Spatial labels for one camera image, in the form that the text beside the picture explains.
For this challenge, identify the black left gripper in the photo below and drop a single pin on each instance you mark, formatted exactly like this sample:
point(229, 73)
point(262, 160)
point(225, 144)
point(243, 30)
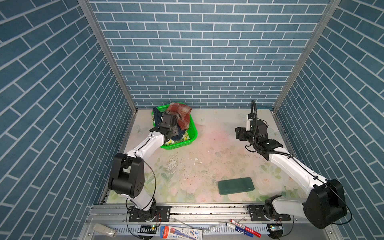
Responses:
point(175, 129)

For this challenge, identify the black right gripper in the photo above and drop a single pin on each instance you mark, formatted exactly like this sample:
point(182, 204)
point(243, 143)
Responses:
point(240, 133)

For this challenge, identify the red plaid skirt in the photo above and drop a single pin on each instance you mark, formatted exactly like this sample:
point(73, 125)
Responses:
point(183, 112)

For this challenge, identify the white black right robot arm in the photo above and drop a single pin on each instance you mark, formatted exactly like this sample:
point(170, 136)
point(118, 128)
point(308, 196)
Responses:
point(325, 202)

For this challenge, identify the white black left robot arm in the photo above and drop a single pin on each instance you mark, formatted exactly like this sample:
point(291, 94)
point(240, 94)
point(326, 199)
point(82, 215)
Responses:
point(127, 176)

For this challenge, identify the dark navy skirt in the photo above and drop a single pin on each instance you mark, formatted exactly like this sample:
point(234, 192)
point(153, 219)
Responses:
point(157, 110)

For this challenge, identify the yellow floral skirt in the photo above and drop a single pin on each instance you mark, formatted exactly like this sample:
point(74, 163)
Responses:
point(178, 139)

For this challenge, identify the green plastic basket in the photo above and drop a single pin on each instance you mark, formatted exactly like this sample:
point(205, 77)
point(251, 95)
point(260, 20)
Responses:
point(186, 131)

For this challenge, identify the dark green folded cloth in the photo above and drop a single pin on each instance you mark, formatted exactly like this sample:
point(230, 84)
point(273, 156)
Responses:
point(235, 186)

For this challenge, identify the red marker pen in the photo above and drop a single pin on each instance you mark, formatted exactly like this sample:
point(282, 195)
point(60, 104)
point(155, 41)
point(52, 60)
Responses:
point(245, 228)

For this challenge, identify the blue marker pen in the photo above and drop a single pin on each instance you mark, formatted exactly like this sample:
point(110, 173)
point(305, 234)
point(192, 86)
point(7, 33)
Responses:
point(239, 230)

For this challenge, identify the blue red packaged tool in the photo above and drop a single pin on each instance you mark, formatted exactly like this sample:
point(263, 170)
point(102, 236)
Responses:
point(177, 233)

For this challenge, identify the white small device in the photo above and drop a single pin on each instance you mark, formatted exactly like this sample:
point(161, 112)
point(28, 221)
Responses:
point(104, 230)

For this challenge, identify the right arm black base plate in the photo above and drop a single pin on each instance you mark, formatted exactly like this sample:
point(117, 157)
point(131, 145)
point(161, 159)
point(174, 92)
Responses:
point(259, 214)

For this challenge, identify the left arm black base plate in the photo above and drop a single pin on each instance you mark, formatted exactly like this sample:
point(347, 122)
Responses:
point(158, 213)

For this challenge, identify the aluminium front rail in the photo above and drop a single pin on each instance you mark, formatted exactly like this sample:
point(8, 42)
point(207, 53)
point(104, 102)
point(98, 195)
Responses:
point(210, 218)

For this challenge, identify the aluminium corner frame post left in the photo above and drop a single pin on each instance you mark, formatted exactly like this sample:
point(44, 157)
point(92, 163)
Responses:
point(92, 20)

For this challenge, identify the aluminium corner frame post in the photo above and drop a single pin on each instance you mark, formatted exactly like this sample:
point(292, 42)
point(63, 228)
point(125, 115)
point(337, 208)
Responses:
point(318, 30)
point(92, 20)

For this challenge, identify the aluminium corner frame post right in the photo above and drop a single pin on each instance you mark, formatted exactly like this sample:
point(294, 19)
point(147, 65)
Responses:
point(318, 30)

